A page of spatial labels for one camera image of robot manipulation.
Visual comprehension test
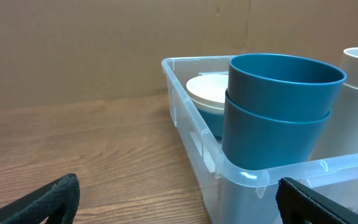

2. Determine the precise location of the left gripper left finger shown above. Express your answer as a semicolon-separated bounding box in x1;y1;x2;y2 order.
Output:
0;174;80;224

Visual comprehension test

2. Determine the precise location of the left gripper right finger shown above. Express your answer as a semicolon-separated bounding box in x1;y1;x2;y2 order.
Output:
275;177;358;224

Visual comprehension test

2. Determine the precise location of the dark blue tall cup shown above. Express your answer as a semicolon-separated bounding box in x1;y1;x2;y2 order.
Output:
222;93;332;170
227;53;347;122

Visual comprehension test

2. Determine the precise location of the dark blue bowl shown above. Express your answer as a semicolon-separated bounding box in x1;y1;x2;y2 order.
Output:
198;109;224;139

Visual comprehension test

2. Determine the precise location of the cream bowl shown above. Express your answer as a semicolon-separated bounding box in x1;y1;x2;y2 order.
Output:
186;74;229;114

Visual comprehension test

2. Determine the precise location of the clear plastic storage container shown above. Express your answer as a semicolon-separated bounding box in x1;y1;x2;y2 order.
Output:
162;55;358;223

